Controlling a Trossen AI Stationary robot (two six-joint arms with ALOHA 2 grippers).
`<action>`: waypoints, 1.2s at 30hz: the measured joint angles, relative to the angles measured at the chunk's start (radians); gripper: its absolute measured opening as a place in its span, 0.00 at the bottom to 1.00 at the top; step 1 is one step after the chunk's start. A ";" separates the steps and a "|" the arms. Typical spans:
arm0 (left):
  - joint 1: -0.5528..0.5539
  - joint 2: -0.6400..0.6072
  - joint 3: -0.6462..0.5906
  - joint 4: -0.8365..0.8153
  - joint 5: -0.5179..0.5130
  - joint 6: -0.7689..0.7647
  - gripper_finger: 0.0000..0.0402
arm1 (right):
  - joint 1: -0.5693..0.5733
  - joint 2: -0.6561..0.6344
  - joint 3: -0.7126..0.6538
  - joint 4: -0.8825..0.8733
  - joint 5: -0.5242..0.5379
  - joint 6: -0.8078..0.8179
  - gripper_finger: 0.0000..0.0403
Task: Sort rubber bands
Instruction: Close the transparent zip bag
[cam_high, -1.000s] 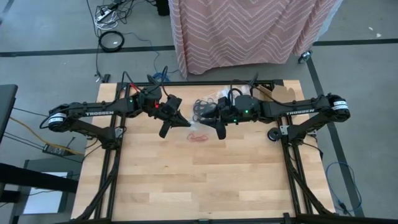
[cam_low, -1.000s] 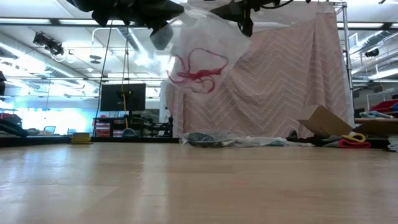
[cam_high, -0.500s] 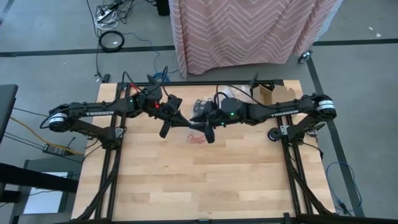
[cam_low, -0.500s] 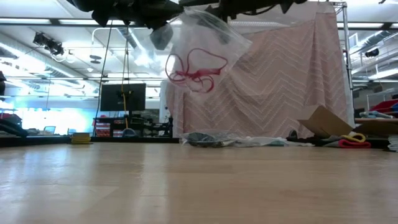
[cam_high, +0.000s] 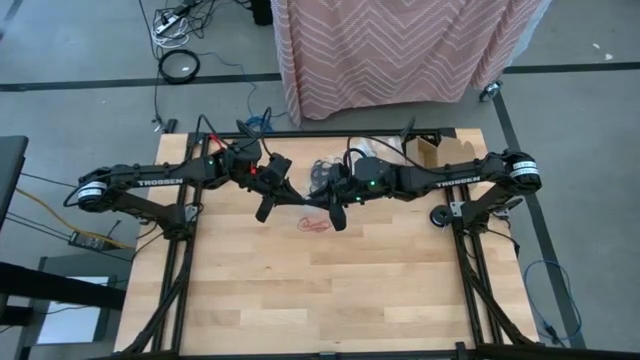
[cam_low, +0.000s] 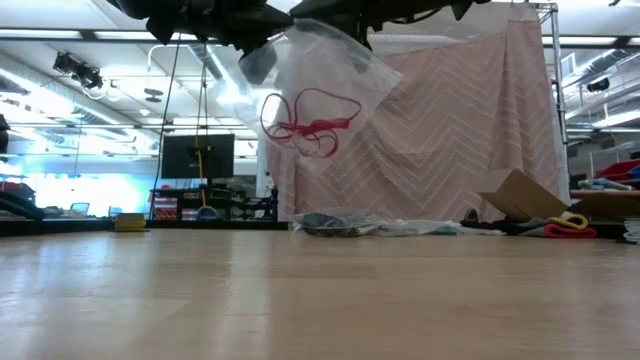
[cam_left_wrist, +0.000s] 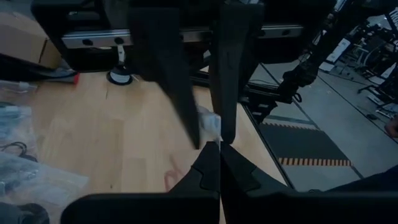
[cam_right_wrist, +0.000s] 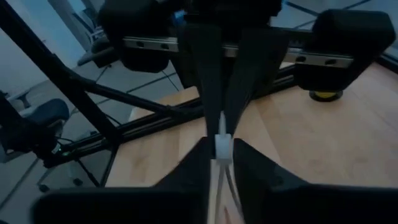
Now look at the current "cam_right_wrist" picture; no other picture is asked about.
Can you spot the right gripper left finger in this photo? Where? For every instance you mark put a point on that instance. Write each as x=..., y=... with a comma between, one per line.
x=186, y=180

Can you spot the black office chair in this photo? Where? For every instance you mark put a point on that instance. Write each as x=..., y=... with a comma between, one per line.
x=99, y=53
x=46, y=115

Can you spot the black tape roll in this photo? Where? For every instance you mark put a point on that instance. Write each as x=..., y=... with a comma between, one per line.
x=325, y=95

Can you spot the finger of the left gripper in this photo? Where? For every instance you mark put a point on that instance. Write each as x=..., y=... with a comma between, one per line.
x=252, y=71
x=205, y=68

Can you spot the clear plastic zip bag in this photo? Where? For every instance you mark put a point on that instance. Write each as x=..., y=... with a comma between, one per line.
x=223, y=146

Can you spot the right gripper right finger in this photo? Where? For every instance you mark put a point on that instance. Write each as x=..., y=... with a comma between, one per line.
x=258, y=177

